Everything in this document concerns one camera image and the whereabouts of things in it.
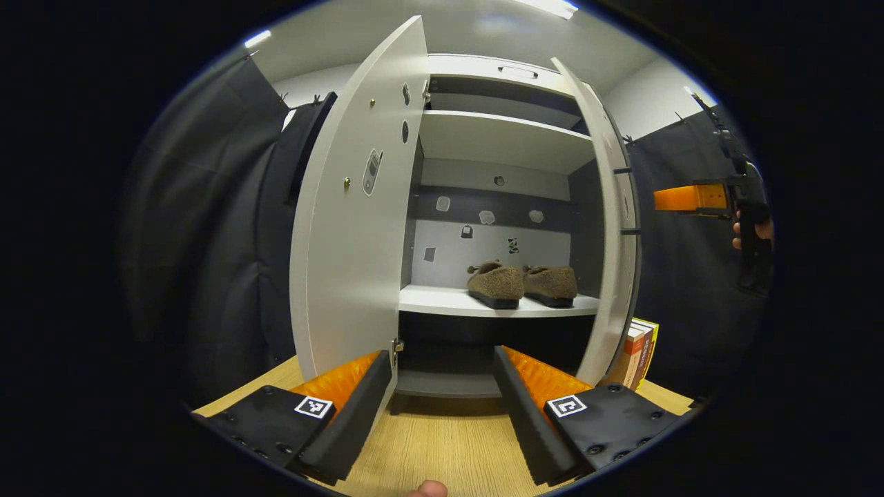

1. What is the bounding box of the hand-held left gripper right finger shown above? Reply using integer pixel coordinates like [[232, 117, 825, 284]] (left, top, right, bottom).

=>
[[492, 345, 682, 486]]

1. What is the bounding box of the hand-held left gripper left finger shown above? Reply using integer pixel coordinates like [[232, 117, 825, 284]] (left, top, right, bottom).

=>
[[192, 350, 393, 485]]

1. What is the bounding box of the white cabinet door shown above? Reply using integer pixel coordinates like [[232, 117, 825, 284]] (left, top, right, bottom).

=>
[[550, 57, 643, 387], [289, 15, 430, 382]]

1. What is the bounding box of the brown fuzzy shoe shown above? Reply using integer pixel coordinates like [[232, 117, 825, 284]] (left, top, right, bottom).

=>
[[467, 260, 526, 310], [522, 264, 579, 309]]

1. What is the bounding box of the white shoe cabinet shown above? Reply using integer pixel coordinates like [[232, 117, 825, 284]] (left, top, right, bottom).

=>
[[394, 54, 622, 415]]

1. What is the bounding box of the orange and white book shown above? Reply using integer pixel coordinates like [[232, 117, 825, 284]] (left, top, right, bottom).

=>
[[605, 324, 653, 391]]

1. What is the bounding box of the yellow book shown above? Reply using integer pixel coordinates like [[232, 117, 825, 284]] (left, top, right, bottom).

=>
[[632, 318, 660, 391]]

